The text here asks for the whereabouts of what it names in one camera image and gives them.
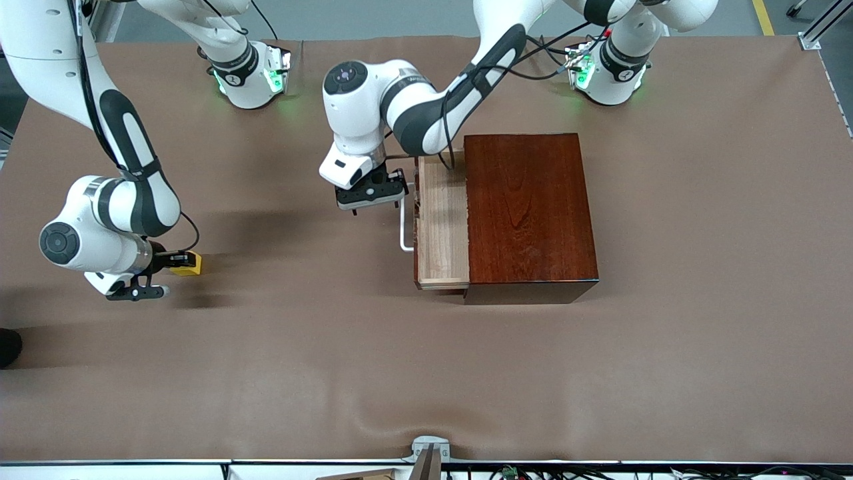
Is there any yellow wooden block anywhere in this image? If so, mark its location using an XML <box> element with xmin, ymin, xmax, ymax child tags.
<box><xmin>169</xmin><ymin>251</ymin><xmax>203</xmax><ymax>277</ymax></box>

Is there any white metal drawer handle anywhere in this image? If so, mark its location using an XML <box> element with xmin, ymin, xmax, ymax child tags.
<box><xmin>399</xmin><ymin>181</ymin><xmax>417</xmax><ymax>253</ymax></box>

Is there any light wood drawer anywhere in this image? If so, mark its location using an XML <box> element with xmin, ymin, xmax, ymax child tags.
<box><xmin>413</xmin><ymin>155</ymin><xmax>471</xmax><ymax>291</ymax></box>

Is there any dark brown wooden cabinet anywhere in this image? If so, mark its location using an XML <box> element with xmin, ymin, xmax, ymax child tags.
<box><xmin>463</xmin><ymin>133</ymin><xmax>600</xmax><ymax>306</ymax></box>

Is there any black shoe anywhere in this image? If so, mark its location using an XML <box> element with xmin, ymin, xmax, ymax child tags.
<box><xmin>0</xmin><ymin>328</ymin><xmax>23</xmax><ymax>369</ymax></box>

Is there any brown table cover sheet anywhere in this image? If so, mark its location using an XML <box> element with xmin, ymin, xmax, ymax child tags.
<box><xmin>0</xmin><ymin>37</ymin><xmax>853</xmax><ymax>464</ymax></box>

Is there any light wooden board piece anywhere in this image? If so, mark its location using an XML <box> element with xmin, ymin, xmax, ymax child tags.
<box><xmin>316</xmin><ymin>468</ymin><xmax>402</xmax><ymax>480</ymax></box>

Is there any dashed table edge strip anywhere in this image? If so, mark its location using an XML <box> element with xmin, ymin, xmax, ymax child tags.
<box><xmin>817</xmin><ymin>48</ymin><xmax>853</xmax><ymax>139</ymax></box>

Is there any black base cable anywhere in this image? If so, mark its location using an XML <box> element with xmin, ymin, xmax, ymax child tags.
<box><xmin>200</xmin><ymin>0</ymin><xmax>279</xmax><ymax>42</ymax></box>

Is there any white frame rail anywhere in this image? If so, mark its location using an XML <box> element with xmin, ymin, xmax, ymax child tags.
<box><xmin>0</xmin><ymin>459</ymin><xmax>853</xmax><ymax>480</ymax></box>

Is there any aluminium frame post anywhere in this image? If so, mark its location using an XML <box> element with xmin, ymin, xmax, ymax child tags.
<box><xmin>88</xmin><ymin>0</ymin><xmax>129</xmax><ymax>42</ymax></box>
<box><xmin>798</xmin><ymin>0</ymin><xmax>853</xmax><ymax>51</ymax></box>

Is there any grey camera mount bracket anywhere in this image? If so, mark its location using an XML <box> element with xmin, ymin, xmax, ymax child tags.
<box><xmin>402</xmin><ymin>435</ymin><xmax>451</xmax><ymax>480</ymax></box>

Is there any black cable tangle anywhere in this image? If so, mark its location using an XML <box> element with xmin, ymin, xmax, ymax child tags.
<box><xmin>490</xmin><ymin>465</ymin><xmax>853</xmax><ymax>480</ymax></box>

